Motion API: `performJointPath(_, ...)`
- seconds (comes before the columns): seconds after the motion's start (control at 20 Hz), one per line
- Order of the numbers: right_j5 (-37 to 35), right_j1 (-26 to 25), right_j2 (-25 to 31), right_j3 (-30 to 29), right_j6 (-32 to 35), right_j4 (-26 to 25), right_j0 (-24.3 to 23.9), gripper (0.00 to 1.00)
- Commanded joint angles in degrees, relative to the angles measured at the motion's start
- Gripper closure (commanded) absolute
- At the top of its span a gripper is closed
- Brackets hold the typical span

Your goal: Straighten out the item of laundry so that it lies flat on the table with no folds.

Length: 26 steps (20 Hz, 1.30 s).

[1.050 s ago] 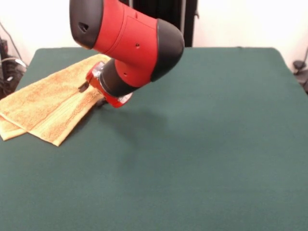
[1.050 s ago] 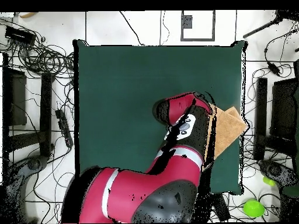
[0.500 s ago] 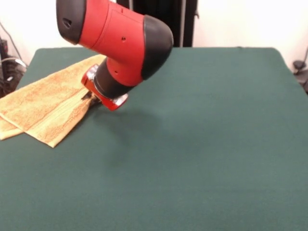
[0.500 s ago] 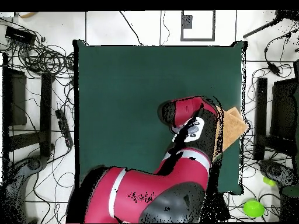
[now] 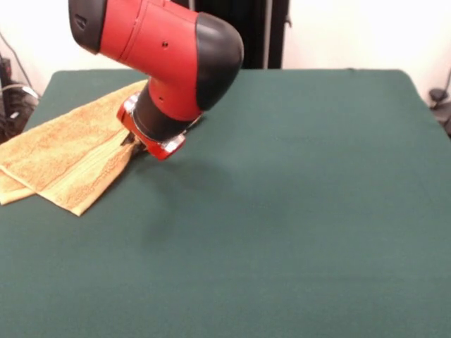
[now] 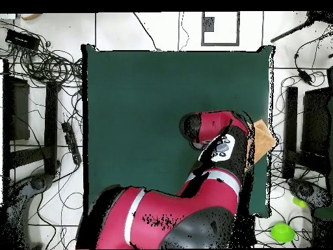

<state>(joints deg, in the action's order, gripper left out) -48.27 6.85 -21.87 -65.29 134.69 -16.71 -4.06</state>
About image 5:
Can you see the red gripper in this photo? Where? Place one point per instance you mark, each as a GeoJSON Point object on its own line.
{"type": "Point", "coordinates": [160, 150]}

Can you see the tan terry towel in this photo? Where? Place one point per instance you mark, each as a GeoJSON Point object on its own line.
{"type": "Point", "coordinates": [70, 148]}

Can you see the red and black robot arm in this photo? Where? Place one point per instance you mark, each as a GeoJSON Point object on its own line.
{"type": "Point", "coordinates": [158, 45]}

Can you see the black power strip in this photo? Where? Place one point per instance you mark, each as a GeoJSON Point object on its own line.
{"type": "Point", "coordinates": [6, 67]}

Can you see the dark green table cloth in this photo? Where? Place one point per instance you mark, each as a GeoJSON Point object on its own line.
{"type": "Point", "coordinates": [282, 211]}

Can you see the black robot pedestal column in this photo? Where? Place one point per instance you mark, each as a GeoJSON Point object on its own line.
{"type": "Point", "coordinates": [260, 35]}

